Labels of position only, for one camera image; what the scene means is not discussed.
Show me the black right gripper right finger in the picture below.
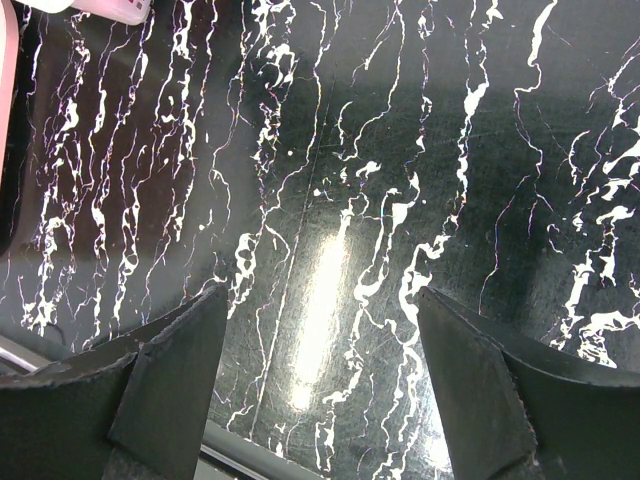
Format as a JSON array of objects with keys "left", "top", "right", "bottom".
[{"left": 418, "top": 287, "right": 639, "bottom": 479}]

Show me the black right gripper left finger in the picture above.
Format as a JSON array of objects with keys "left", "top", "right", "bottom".
[{"left": 1, "top": 286, "right": 228, "bottom": 479}]

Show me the pink tiered wooden shelf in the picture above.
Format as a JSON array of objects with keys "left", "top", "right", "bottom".
[{"left": 0, "top": 0, "right": 20, "bottom": 172}]

